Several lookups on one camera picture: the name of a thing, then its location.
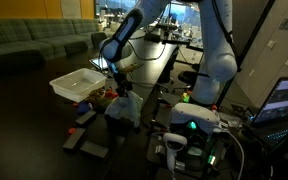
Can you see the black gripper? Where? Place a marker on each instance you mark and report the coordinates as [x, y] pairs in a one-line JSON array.
[[122, 83]]

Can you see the red ball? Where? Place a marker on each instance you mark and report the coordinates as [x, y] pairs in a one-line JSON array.
[[109, 94]]

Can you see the white terry cloth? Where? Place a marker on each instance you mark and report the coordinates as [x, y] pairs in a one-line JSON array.
[[125, 108]]

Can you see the blue block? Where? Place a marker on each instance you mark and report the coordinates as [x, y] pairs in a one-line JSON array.
[[83, 108]]

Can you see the grey rectangular block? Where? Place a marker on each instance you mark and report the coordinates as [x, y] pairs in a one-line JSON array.
[[74, 138], [94, 149], [85, 118]]

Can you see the red round disc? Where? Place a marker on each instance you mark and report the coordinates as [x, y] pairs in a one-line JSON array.
[[71, 130]]

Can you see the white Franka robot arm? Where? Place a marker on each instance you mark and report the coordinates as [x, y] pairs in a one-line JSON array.
[[217, 50]]

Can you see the tablet with lit screen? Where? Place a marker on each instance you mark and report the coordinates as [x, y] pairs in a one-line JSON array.
[[97, 63]]

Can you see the clear plastic bin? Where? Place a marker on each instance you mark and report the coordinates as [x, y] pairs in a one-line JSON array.
[[77, 85]]

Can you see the green yellow small object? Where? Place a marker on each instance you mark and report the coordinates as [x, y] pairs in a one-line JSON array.
[[185, 97]]

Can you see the white VR controller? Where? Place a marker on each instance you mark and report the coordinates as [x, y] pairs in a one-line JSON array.
[[174, 146]]

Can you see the green plaid sofa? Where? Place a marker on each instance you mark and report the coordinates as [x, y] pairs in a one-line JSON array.
[[24, 40]]

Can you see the open laptop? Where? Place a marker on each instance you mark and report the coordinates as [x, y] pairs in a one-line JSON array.
[[279, 100]]

